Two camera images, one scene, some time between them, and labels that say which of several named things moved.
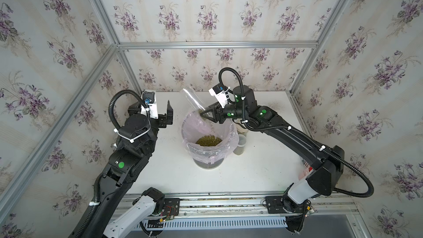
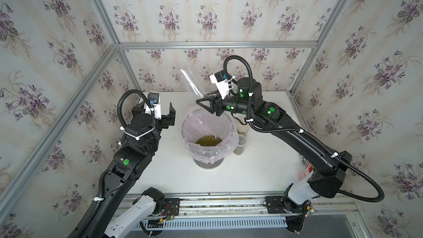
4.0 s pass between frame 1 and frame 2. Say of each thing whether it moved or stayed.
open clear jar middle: stayed
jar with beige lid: stayed
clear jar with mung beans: moved
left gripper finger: stayed
